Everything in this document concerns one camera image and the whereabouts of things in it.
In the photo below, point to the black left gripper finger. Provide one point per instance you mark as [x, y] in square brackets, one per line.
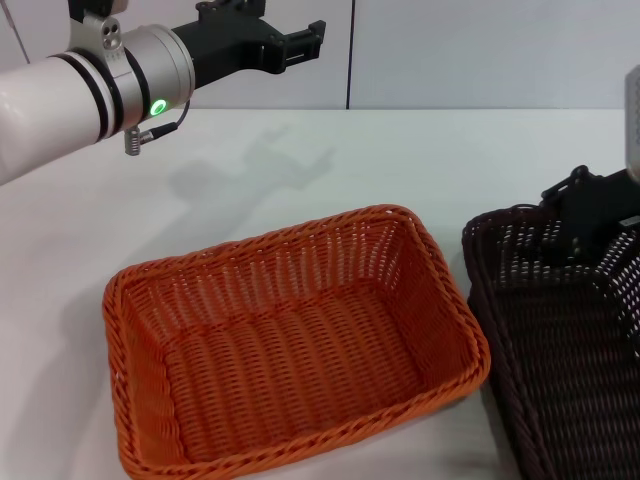
[300, 45]
[235, 7]

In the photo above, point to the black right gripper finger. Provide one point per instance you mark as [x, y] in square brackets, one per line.
[555, 252]
[572, 181]

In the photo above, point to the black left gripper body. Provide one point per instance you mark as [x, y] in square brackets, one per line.
[220, 47]

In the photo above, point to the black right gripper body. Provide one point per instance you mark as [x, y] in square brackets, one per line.
[600, 215]

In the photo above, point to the dark brown wicker basket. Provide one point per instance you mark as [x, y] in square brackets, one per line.
[550, 375]

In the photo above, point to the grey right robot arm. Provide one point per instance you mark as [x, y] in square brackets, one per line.
[633, 125]

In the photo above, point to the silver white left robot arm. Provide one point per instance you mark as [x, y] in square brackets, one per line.
[50, 100]

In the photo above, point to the orange wicker basket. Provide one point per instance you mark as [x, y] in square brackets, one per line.
[300, 365]

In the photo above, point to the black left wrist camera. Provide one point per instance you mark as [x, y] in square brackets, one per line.
[100, 7]

